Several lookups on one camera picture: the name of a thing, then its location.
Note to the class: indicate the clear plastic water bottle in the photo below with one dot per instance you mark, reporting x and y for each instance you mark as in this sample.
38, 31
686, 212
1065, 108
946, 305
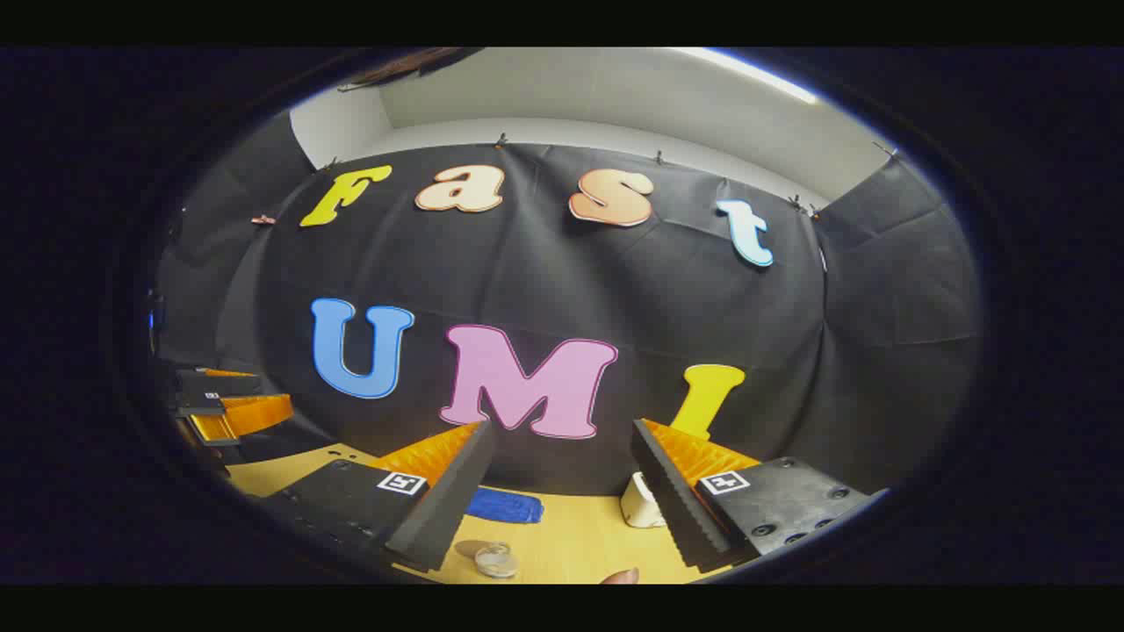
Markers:
497, 560

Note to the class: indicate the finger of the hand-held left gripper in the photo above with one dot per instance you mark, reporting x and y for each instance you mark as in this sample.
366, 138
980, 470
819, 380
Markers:
211, 388
255, 412

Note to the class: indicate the white toaster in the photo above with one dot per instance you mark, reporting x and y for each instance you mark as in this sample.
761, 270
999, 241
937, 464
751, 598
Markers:
639, 509

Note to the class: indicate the blue towel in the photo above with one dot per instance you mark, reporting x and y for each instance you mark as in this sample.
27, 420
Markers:
505, 506

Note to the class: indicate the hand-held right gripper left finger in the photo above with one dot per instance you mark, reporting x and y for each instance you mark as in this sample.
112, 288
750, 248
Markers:
448, 500

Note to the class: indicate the round brown coaster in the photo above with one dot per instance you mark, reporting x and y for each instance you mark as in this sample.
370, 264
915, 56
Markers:
465, 548

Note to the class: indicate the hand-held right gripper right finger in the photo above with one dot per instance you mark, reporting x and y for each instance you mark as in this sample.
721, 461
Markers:
672, 500

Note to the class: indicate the black backdrop cloth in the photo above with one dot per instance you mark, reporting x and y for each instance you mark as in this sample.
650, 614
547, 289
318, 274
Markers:
667, 298

